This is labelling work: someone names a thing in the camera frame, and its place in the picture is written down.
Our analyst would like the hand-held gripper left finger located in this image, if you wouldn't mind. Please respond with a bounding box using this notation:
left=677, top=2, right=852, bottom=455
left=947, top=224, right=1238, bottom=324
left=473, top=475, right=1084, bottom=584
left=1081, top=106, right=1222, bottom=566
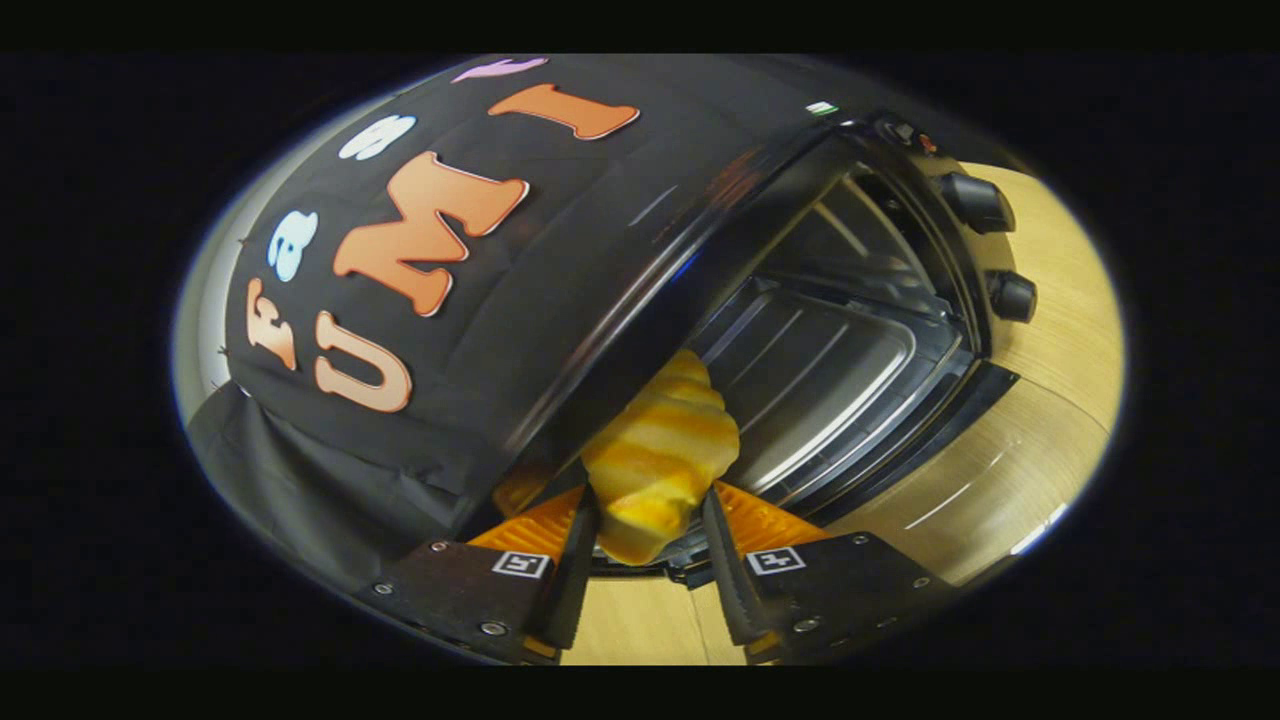
left=370, top=485, right=601, bottom=666

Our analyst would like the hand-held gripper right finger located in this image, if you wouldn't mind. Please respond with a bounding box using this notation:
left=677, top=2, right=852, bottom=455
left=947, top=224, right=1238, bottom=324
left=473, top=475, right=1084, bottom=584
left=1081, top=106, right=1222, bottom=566
left=700, top=480, right=961, bottom=666

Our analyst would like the yellow croissant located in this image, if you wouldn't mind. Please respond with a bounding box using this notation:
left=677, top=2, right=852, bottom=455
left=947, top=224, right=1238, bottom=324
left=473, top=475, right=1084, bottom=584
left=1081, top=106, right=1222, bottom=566
left=580, top=348, right=741, bottom=566

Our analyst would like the black toaster oven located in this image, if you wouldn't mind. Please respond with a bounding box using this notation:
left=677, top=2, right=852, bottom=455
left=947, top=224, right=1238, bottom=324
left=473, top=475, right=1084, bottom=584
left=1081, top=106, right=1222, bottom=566
left=455, top=110, right=1071, bottom=593

